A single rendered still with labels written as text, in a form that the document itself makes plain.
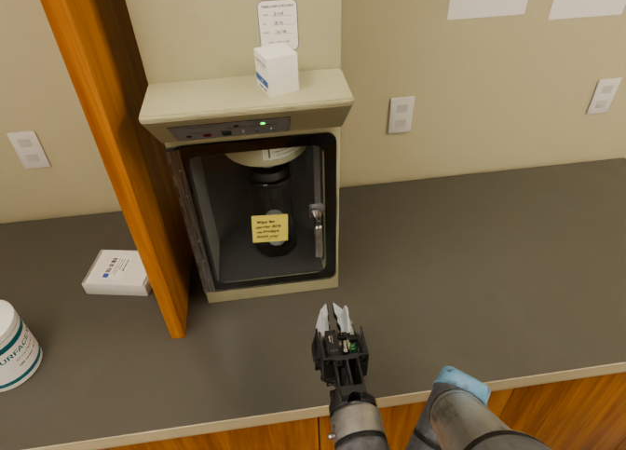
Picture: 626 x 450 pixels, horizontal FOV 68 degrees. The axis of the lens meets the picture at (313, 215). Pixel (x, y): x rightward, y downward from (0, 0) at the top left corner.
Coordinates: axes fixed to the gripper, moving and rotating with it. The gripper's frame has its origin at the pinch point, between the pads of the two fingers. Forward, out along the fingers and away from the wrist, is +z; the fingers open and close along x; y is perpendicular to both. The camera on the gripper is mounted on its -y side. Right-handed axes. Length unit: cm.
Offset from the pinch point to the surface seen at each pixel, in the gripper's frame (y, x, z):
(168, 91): 36.5, 22.7, 19.1
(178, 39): 43, 20, 23
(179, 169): 20.0, 24.6, 21.7
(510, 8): 30, -58, 65
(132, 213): 16.9, 32.8, 14.0
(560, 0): 31, -71, 65
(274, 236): 0.5, 8.6, 21.5
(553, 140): -13, -84, 65
